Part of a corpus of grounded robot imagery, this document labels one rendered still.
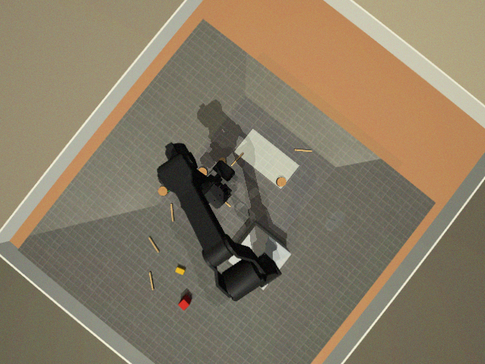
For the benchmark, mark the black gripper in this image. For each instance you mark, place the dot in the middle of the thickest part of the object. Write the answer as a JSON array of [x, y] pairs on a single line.
[[223, 170]]

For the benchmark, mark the small red cube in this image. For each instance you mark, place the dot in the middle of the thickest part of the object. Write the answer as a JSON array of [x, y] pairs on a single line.
[[185, 302]]

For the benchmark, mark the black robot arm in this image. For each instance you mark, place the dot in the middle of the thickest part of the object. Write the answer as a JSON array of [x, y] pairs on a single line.
[[180, 175]]

